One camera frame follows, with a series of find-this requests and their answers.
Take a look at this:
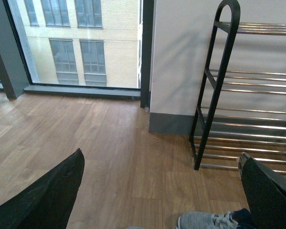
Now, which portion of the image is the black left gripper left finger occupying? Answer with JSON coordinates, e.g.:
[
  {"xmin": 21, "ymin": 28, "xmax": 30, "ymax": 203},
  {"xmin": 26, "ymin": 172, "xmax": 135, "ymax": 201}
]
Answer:
[{"xmin": 0, "ymin": 149, "xmax": 85, "ymax": 229}]

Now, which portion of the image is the black metal shoe rack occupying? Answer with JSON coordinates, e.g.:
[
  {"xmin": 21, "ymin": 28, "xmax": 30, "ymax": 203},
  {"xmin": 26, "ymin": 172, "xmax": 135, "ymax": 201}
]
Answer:
[{"xmin": 189, "ymin": 0, "xmax": 286, "ymax": 170}]

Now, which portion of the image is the dark window frame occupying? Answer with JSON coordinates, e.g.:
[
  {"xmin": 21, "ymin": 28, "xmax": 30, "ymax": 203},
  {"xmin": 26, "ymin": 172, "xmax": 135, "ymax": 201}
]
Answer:
[{"xmin": 0, "ymin": 0, "xmax": 155, "ymax": 108}]

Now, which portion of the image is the grey knit sneaker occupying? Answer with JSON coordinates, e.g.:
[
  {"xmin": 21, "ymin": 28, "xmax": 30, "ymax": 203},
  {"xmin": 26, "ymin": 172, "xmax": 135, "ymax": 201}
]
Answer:
[{"xmin": 175, "ymin": 208, "xmax": 257, "ymax": 229}]

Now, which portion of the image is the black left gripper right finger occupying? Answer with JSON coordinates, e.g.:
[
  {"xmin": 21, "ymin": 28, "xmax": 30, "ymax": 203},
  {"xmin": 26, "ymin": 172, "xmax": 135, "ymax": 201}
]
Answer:
[{"xmin": 237, "ymin": 152, "xmax": 286, "ymax": 229}]

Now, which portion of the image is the light blue slipper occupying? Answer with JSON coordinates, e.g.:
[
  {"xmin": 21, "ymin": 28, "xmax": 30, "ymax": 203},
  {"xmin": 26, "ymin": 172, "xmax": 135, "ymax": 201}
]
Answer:
[{"xmin": 126, "ymin": 226, "xmax": 145, "ymax": 229}]

